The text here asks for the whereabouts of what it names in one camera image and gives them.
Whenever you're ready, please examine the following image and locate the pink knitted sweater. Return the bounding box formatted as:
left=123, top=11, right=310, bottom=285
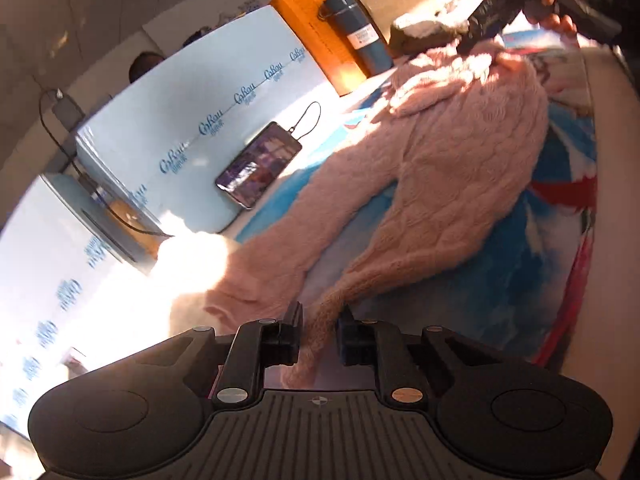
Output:
left=204, top=42, right=548, bottom=387

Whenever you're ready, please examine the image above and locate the person right hand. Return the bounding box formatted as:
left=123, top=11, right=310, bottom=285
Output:
left=529, top=0, right=582, bottom=36

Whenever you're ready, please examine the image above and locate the anime printed desk mat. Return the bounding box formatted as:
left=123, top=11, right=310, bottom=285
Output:
left=238, top=30, right=597, bottom=363

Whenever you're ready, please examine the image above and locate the dark blue thermos bottle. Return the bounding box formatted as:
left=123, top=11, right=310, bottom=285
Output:
left=318, top=0, right=394, bottom=77

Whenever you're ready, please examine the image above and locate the black smartphone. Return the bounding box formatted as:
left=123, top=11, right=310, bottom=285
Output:
left=215, top=122, right=303, bottom=210

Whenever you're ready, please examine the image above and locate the orange flat box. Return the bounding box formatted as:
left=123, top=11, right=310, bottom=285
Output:
left=270, top=0, right=367, bottom=96

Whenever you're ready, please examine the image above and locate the light blue partition board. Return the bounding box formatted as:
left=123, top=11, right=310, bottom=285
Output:
left=77, top=6, right=338, bottom=235

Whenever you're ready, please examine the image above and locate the black power adapter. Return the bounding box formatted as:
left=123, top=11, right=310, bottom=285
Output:
left=52, top=94, right=86, bottom=133

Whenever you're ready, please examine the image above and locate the dark haired person head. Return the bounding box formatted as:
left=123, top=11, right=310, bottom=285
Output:
left=128, top=51, right=165, bottom=84

